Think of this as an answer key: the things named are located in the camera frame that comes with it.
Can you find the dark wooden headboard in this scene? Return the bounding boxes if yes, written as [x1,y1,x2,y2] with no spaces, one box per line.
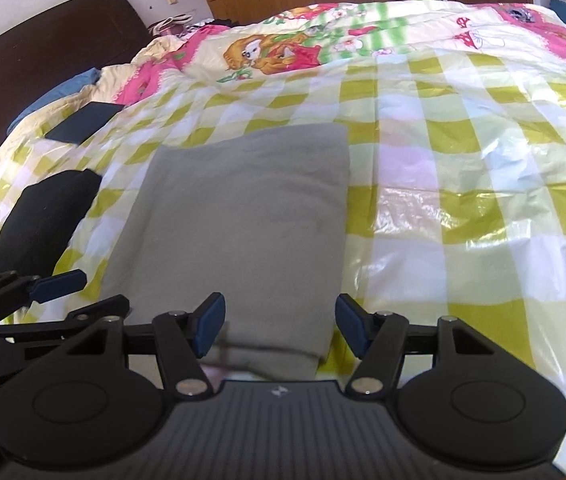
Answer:
[0,0,152,203]

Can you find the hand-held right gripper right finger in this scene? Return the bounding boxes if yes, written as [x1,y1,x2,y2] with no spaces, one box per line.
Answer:
[335,293,506,399]

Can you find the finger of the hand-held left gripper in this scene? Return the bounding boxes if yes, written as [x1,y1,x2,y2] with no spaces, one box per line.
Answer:
[0,268,88,322]
[0,294,132,344]

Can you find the grey pants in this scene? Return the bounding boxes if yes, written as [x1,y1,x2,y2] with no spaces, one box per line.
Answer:
[99,124,352,382]

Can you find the striped bag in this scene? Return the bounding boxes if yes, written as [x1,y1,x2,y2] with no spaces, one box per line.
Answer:
[147,12,214,39]

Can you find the dark blue notebook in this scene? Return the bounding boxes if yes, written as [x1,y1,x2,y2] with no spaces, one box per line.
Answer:
[44,101,125,145]

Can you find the pink and cream quilt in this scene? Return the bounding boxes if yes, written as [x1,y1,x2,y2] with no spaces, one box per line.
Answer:
[90,22,228,106]

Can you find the black pants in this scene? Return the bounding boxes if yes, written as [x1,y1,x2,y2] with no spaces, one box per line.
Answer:
[0,168,104,282]

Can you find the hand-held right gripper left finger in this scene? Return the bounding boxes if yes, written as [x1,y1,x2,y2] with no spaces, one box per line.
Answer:
[60,292,227,402]

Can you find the blue pillow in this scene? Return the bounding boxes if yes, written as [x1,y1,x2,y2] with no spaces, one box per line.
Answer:
[8,67,102,134]

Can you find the checked cartoon printed blanket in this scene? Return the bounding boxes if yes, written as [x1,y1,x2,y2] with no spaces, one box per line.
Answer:
[0,0,566,476]

